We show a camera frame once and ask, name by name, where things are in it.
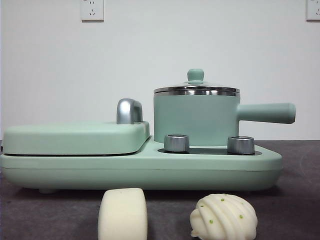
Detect glass pot lid green knob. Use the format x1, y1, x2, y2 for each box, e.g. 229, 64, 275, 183
153, 68, 242, 97

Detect smooth white cylindrical bun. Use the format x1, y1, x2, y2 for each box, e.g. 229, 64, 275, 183
97, 187, 148, 240

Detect pleated white bun green specks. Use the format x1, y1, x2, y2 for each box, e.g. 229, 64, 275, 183
189, 193, 259, 240

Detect silver control knob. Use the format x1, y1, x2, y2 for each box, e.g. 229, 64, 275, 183
227, 135, 256, 155
163, 134, 191, 153

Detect green breakfast machine base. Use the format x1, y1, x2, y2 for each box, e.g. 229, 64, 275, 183
0, 139, 284, 195

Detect green pot with long handle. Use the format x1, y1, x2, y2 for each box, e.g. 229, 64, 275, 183
153, 91, 297, 149

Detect green griddle lid silver handle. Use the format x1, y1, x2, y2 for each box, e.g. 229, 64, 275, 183
2, 98, 151, 156

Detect white wall socket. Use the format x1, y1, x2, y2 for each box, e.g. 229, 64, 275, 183
305, 0, 320, 22
80, 0, 105, 22

